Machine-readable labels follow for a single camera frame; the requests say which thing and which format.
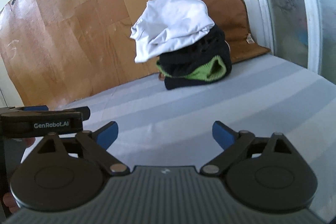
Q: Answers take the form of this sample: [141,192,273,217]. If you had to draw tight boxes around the person's left hand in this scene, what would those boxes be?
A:
[2,138,36,213]

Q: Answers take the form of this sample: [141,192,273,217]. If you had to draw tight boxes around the blue grey striped bedsheet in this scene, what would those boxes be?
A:
[10,55,335,223]

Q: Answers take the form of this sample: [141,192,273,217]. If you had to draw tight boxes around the brown cushion mat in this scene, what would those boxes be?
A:
[201,0,270,64]

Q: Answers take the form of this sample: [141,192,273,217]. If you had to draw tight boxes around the wood pattern board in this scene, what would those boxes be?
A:
[1,0,157,109]

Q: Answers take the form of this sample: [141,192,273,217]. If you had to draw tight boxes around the white small garment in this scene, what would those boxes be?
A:
[130,0,215,63]

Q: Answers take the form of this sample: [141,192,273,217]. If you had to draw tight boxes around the black green folded clothes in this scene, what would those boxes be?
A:
[157,25,232,90]

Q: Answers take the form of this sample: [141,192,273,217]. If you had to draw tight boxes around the white window frame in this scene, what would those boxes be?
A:
[245,0,335,82]

